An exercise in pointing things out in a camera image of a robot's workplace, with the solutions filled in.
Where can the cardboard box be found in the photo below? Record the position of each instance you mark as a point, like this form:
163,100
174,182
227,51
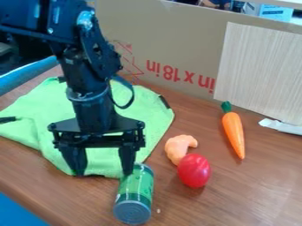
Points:
173,44

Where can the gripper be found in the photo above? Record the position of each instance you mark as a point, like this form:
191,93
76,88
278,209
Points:
94,123

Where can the wooden board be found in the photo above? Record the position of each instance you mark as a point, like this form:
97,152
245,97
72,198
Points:
259,70

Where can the red toy tomato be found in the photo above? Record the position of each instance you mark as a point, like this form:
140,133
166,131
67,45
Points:
194,170

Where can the orange toy carrot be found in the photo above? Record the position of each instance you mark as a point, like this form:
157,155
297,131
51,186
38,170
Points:
234,132

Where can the green can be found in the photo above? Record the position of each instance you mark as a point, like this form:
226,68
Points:
135,195

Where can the white paper scrap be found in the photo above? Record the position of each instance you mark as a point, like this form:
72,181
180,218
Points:
281,126

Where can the orange toy croissant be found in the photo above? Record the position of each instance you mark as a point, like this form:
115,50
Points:
179,147

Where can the blue bar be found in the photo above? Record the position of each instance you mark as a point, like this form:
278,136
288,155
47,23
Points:
23,75

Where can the green cloth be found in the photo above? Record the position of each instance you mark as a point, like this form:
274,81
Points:
43,114

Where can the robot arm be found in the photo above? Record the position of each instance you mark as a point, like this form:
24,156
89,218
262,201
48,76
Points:
84,50

